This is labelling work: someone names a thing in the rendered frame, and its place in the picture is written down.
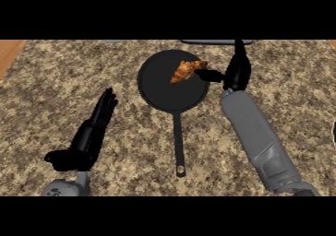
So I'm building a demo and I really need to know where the black frying pan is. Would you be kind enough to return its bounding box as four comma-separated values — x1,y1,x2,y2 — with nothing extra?
136,49,212,178

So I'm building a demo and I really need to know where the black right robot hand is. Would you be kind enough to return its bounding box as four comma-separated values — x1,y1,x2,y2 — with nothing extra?
194,39,253,92

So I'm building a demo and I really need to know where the golden brown croissant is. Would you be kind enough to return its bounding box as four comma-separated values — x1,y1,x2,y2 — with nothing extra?
169,59,209,85

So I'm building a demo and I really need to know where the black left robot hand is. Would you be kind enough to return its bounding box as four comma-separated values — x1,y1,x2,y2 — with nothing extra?
43,87,119,172

